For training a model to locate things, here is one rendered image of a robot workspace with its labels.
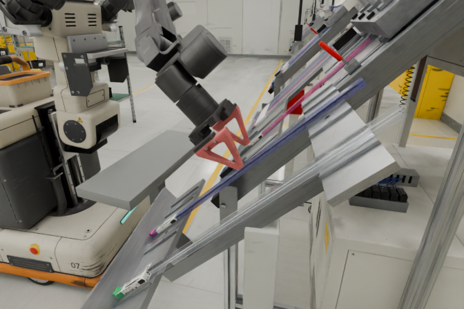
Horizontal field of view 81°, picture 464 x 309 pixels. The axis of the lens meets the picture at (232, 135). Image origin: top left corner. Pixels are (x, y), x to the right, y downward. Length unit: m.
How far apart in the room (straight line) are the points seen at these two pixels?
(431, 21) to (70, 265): 1.46
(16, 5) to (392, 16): 1.01
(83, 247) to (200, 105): 1.03
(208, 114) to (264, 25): 9.08
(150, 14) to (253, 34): 9.05
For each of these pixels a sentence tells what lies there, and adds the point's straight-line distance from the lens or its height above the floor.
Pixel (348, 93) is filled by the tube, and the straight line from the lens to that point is 0.44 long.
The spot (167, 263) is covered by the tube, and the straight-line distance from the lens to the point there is 0.46.
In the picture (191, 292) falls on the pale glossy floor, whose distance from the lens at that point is 1.46.
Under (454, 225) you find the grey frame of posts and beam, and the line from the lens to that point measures 0.79.
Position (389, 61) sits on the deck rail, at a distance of 0.64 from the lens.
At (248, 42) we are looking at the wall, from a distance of 9.61.
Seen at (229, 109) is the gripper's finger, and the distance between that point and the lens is 0.49.
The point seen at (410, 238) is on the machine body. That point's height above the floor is 0.62.
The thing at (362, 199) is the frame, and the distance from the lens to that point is 0.94.
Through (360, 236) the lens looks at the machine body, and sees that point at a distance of 0.85.
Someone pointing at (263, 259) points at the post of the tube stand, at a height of 0.76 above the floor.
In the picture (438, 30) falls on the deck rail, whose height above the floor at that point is 1.14.
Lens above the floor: 1.15
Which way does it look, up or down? 23 degrees down
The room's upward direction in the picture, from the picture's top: straight up
